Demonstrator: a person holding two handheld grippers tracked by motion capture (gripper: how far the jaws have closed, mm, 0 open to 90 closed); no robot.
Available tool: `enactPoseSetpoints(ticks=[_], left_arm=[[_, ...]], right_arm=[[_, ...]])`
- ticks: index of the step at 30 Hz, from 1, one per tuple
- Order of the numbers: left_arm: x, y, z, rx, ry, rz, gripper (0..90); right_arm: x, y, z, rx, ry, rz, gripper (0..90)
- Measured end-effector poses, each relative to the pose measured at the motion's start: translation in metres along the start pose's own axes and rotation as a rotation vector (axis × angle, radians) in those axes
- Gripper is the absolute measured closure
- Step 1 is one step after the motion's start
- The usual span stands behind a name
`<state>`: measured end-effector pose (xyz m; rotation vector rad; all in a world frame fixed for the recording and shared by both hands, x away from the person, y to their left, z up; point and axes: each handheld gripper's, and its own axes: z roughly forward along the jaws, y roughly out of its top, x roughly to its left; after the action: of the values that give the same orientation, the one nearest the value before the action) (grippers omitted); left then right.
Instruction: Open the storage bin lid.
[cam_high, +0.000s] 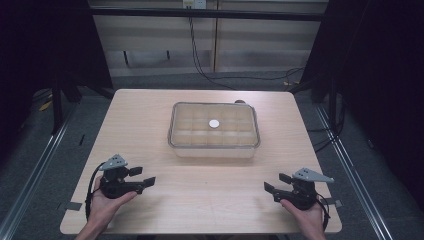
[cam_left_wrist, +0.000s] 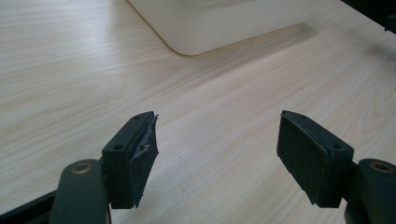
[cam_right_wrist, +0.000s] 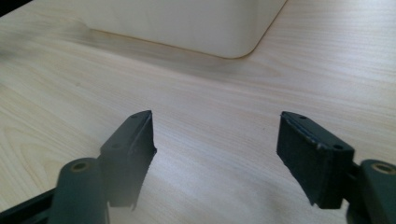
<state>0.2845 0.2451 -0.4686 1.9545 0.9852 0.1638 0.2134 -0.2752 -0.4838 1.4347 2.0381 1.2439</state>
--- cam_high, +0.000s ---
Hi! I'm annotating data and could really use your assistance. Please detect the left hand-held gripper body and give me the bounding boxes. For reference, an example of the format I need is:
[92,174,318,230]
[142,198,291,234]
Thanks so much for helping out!
[98,153,145,200]

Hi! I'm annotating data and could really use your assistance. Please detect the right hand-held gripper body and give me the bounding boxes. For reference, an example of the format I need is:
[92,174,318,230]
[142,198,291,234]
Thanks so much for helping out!
[273,167,335,211]

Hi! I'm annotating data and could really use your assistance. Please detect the person's right hand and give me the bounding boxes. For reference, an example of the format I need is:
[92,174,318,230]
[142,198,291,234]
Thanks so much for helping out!
[279,198,329,235]

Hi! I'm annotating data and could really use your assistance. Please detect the person's left hand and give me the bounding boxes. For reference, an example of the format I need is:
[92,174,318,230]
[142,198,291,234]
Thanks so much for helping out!
[87,175,138,232]

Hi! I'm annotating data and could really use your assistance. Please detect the grey tape strip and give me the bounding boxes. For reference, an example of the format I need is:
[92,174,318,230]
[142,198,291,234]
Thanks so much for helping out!
[321,197,344,209]
[64,201,83,212]

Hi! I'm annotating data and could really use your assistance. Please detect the clear plastic compartment box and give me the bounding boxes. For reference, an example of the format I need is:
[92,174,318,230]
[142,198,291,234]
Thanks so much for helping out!
[167,101,262,159]

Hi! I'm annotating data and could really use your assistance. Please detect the black metal stand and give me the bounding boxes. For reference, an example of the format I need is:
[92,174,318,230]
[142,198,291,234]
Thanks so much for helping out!
[50,74,84,135]

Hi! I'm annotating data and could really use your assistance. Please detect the yellow floor tape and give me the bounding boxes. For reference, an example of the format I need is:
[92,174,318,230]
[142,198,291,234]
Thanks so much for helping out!
[38,94,54,112]

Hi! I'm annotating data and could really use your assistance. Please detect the dark curtain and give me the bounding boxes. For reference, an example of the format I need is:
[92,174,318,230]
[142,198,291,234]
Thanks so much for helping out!
[0,0,114,168]
[299,0,424,218]

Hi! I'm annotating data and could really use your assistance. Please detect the black horizontal metal bar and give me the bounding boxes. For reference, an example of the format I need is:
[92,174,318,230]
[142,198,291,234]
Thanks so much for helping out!
[89,7,327,22]

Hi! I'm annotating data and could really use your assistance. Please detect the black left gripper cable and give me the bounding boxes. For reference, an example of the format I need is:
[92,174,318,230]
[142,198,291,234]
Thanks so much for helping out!
[84,161,106,223]

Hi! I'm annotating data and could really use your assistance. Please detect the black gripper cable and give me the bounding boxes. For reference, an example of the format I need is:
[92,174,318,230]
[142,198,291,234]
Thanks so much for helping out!
[314,192,332,232]
[84,161,106,223]

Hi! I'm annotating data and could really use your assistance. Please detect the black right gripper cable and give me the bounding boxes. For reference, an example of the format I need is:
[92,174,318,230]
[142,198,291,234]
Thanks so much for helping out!
[314,192,332,232]

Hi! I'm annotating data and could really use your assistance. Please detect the metal floor rail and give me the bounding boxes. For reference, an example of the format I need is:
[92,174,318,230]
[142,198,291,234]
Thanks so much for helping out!
[0,105,78,240]
[314,103,396,240]

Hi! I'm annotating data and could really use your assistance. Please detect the black floor cables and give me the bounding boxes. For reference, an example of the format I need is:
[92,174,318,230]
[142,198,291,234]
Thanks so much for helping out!
[305,93,347,154]

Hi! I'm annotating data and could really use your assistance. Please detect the black hanging wall cable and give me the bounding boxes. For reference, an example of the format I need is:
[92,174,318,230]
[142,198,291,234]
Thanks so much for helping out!
[188,16,306,91]

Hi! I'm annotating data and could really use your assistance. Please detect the white wall socket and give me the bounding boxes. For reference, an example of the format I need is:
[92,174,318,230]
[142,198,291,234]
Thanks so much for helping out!
[181,0,208,10]

